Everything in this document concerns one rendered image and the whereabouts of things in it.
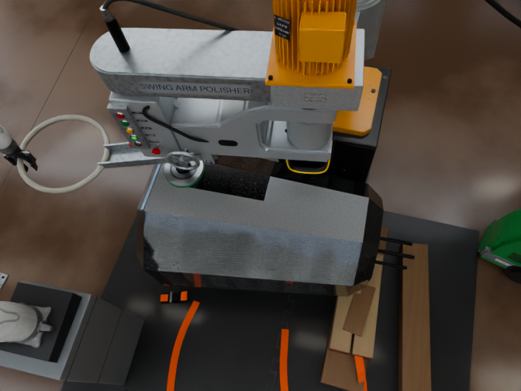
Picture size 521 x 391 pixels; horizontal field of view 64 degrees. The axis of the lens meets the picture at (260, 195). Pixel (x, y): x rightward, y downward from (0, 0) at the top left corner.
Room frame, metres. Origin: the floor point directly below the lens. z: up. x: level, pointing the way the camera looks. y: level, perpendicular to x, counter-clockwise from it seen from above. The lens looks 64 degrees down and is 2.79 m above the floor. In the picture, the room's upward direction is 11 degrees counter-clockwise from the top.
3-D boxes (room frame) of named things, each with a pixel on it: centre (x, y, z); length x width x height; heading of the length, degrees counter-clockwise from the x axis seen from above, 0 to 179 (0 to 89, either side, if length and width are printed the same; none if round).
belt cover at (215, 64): (1.08, 0.04, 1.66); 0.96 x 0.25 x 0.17; 73
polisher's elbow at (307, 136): (1.00, -0.25, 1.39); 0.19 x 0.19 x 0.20
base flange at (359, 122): (1.57, -0.56, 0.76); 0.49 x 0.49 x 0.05; 65
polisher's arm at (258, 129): (1.06, 0.01, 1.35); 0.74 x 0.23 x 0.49; 73
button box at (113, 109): (1.10, 0.48, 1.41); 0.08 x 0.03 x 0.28; 73
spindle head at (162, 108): (1.16, 0.30, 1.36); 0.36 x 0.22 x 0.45; 73
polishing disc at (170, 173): (1.18, 0.38, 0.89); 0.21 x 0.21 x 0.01
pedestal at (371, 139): (1.57, -0.56, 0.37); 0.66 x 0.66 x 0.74; 65
